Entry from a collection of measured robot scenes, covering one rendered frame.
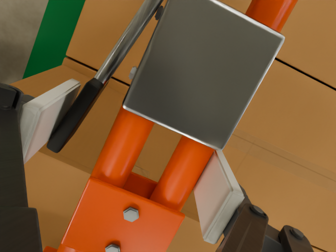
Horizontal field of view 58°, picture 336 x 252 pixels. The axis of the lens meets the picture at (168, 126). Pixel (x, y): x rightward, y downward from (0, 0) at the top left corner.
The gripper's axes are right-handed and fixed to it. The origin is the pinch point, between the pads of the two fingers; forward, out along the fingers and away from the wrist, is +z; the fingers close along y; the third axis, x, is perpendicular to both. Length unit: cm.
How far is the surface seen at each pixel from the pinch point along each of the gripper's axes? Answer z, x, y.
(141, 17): 0.1, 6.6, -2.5
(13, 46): 107, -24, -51
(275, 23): -0.5, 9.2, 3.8
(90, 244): -1.1, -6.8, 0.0
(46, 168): 13.1, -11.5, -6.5
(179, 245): 13.2, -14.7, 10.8
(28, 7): 107, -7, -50
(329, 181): 54, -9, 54
